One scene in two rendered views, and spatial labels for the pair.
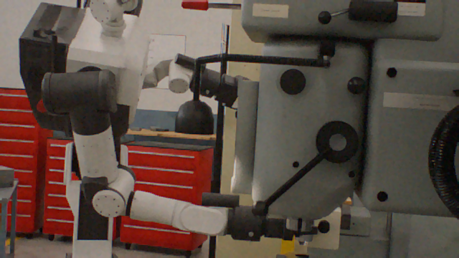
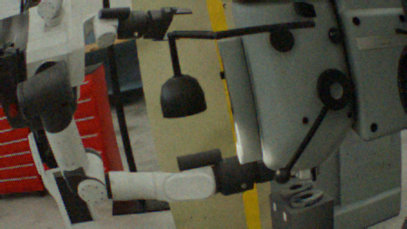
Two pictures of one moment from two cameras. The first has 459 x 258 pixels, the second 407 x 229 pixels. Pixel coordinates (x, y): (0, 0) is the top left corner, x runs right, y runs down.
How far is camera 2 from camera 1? 0.31 m
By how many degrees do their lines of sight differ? 11
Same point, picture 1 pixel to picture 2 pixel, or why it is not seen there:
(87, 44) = (38, 42)
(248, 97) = (234, 58)
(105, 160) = (77, 152)
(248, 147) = (248, 112)
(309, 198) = (321, 147)
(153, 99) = not seen: hidden behind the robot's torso
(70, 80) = (37, 85)
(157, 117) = not seen: hidden behind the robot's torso
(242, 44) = not seen: outside the picture
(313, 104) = (305, 56)
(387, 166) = (372, 101)
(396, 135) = (372, 73)
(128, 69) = (74, 51)
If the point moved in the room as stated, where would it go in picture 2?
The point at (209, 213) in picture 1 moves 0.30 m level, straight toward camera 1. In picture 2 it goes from (194, 179) to (223, 215)
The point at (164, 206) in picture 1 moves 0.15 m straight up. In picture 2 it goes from (143, 182) to (127, 116)
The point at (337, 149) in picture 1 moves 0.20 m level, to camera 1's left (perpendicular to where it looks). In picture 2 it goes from (337, 97) to (226, 124)
